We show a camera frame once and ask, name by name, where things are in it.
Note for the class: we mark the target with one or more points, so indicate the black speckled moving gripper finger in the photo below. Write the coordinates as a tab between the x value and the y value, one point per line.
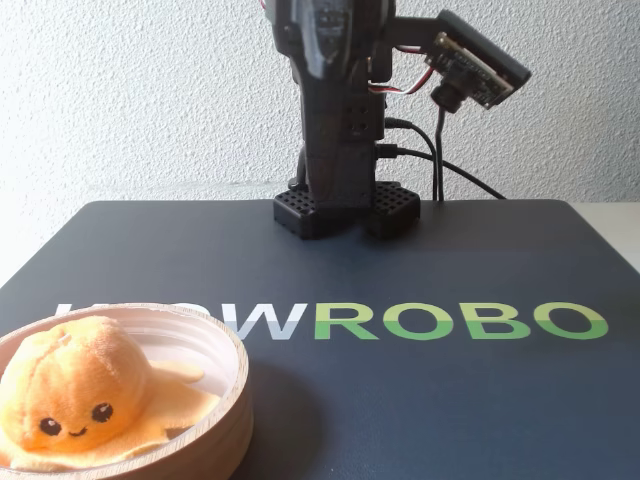
325	40

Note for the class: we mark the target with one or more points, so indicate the orange octopus plush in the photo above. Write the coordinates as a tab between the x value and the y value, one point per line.
75	375

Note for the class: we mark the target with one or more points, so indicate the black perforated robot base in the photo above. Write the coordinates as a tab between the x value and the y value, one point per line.
295	210

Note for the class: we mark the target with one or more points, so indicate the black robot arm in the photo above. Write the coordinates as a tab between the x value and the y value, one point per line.
340	150

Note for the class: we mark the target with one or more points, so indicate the dark blue logo mat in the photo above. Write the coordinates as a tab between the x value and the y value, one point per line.
400	400

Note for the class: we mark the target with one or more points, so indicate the white wooden-rimmed bowl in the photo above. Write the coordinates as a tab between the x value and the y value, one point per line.
235	400

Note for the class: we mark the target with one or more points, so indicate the black gripper-mounted camera module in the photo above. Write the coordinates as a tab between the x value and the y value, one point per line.
480	65

